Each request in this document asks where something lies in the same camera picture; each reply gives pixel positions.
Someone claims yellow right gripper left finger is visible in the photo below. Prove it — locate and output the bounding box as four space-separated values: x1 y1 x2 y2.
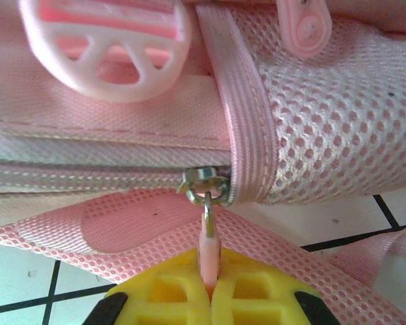
83 247 212 325

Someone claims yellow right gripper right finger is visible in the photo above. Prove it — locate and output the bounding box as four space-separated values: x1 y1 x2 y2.
210 248 340 325

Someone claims pink backpack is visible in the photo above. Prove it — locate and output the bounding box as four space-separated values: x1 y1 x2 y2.
0 0 406 325

